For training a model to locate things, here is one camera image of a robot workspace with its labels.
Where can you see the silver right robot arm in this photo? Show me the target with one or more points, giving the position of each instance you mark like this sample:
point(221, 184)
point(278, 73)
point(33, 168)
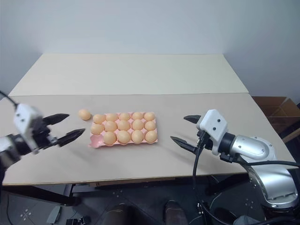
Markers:
point(262, 150)

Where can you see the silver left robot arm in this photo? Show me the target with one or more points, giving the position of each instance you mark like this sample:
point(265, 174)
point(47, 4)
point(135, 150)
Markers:
point(7, 146)

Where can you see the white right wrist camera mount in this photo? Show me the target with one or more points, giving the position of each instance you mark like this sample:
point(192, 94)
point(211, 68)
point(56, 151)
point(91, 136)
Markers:
point(214, 127)

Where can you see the black floor bracket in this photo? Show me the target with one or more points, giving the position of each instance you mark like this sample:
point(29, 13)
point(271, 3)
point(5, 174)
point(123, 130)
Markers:
point(77, 221)

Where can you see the brown cardboard box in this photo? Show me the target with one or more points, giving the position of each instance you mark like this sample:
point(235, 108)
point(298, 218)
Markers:
point(276, 112)

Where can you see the grey plastic part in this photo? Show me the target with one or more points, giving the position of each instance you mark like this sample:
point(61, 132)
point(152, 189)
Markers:
point(54, 214)

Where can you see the pink egg tray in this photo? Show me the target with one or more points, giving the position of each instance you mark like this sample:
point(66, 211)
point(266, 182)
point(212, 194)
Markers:
point(96, 141)

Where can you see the tan egg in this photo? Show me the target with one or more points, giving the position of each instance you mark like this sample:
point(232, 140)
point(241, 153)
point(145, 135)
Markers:
point(99, 118)
point(109, 138)
point(137, 115)
point(151, 136)
point(125, 116)
point(123, 125)
point(84, 114)
point(137, 136)
point(137, 124)
point(97, 129)
point(149, 116)
point(150, 125)
point(123, 137)
point(111, 117)
point(110, 126)

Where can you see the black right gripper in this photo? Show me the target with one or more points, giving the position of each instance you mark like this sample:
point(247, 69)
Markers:
point(204, 140)

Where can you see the dark rounded shape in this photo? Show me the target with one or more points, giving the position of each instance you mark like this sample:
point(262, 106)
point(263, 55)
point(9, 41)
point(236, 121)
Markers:
point(124, 214)
point(174, 212)

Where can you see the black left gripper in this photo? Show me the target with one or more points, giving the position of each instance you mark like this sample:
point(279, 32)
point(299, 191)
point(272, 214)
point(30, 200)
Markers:
point(42, 134)

